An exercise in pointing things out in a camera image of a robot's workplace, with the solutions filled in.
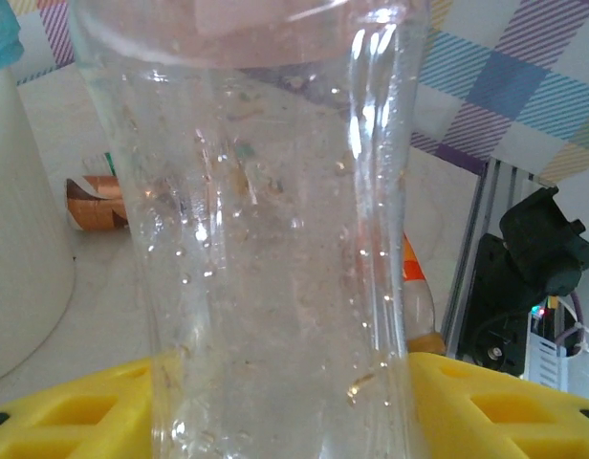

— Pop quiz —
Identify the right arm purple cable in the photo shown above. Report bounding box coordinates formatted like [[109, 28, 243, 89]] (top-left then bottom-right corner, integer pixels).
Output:
[[555, 290, 589, 358]]

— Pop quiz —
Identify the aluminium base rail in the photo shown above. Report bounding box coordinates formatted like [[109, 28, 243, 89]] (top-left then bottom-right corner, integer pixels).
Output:
[[440, 159, 537, 358]]

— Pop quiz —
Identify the orange label bottle amber cap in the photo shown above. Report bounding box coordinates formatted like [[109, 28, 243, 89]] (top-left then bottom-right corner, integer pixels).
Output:
[[402, 231, 447, 358]]

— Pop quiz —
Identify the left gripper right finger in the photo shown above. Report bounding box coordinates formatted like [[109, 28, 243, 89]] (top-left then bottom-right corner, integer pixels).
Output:
[[407, 351, 589, 459]]

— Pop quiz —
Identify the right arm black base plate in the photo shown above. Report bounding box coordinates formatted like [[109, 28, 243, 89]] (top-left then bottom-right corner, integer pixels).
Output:
[[459, 329, 530, 382]]

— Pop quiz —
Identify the white plastic bin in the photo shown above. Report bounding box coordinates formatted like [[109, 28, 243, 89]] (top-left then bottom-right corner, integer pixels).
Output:
[[0, 66, 78, 386]]

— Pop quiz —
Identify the brown label bottle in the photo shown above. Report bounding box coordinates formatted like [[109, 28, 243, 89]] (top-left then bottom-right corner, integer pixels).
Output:
[[66, 174, 131, 233]]

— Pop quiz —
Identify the pink label bottle white cap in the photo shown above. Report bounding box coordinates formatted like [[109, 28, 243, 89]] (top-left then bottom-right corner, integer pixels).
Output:
[[69, 0, 432, 459]]

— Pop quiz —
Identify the slotted grey cable duct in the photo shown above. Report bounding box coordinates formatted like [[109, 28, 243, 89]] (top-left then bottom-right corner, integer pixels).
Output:
[[523, 329, 571, 391]]

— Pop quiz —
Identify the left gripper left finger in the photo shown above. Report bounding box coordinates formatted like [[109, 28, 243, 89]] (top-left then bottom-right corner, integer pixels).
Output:
[[0, 356, 157, 459]]

